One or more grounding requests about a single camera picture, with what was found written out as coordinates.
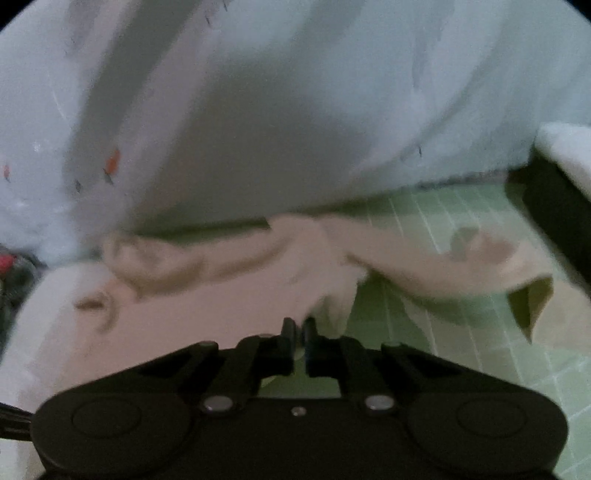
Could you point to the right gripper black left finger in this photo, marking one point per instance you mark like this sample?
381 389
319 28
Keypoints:
256 355

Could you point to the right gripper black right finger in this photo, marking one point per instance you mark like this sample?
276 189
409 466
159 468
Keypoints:
346 357

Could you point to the pink beige garment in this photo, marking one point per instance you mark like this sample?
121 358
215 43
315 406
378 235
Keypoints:
97 380

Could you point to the grey checked cloth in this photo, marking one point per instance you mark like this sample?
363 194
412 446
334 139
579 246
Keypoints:
18 283

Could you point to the red cloth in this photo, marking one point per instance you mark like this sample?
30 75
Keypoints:
6 263

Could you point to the black and white object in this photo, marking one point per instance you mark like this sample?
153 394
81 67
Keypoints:
557 189

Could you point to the light blue carrot-print duvet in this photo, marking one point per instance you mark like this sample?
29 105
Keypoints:
162 115

